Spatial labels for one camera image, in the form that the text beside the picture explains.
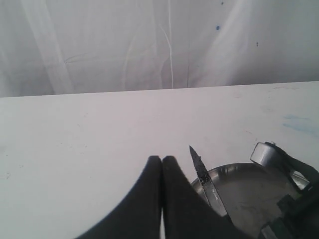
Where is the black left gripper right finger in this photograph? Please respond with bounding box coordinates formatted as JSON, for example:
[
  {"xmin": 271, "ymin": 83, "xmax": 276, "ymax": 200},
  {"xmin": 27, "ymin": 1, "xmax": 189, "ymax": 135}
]
[{"xmin": 162, "ymin": 156, "xmax": 249, "ymax": 239}]

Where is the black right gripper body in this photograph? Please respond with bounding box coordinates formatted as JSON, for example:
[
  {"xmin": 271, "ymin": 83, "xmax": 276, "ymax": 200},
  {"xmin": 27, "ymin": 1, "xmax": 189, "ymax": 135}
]
[{"xmin": 259, "ymin": 159, "xmax": 319, "ymax": 239}]

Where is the round stainless steel plate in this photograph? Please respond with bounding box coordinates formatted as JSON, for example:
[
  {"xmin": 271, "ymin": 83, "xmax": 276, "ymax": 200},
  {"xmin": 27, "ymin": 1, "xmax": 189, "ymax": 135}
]
[{"xmin": 195, "ymin": 163, "xmax": 299, "ymax": 239}]

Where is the black handled kitchen knife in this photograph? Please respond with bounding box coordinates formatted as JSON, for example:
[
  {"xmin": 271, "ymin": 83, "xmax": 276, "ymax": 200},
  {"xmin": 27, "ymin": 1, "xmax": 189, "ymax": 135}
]
[{"xmin": 189, "ymin": 146, "xmax": 231, "ymax": 221}]

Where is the white background curtain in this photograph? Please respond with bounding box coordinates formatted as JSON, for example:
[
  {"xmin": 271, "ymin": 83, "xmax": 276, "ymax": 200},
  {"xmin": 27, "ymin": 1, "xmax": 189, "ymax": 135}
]
[{"xmin": 0, "ymin": 0, "xmax": 319, "ymax": 97}]

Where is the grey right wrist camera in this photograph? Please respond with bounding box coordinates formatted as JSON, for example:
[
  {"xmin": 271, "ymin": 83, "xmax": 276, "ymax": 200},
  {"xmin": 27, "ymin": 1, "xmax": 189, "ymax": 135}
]
[{"xmin": 250, "ymin": 142, "xmax": 310, "ymax": 192}]

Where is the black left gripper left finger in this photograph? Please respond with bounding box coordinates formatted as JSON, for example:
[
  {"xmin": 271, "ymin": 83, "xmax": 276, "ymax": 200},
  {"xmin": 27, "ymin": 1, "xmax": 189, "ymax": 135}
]
[{"xmin": 79, "ymin": 156, "xmax": 162, "ymax": 239}]

